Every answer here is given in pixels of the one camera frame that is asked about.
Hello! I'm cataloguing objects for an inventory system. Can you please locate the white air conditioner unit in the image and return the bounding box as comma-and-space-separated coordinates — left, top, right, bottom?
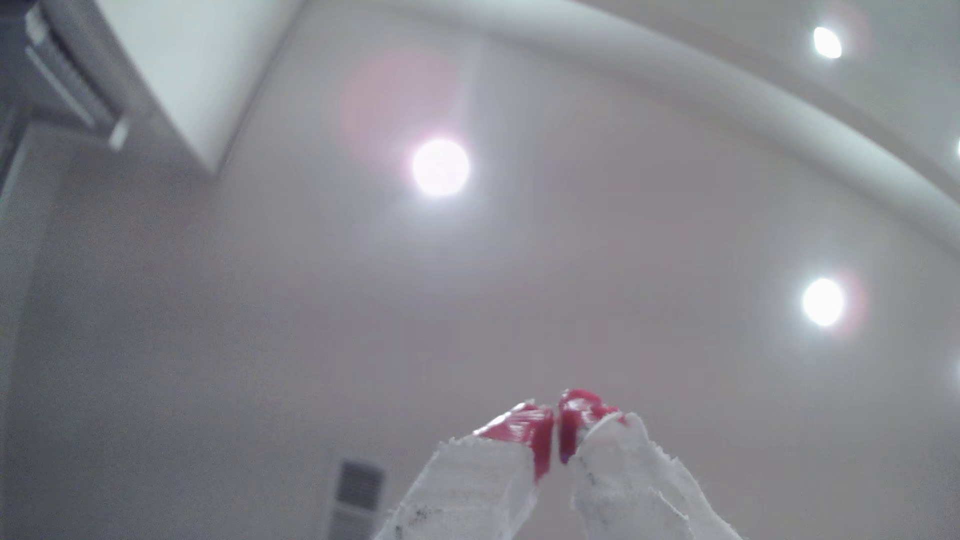
21, 0, 307, 176

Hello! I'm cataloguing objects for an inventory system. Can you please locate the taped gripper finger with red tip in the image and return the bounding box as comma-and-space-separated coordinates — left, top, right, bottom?
558, 387, 745, 540
373, 401, 557, 540

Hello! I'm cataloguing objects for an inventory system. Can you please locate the grey wall vent grille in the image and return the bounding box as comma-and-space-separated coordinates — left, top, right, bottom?
327, 458, 387, 540

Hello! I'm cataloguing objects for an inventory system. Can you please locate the round ceiling light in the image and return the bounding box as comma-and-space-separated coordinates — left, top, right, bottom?
812, 26, 844, 60
800, 276, 847, 329
410, 137, 473, 200

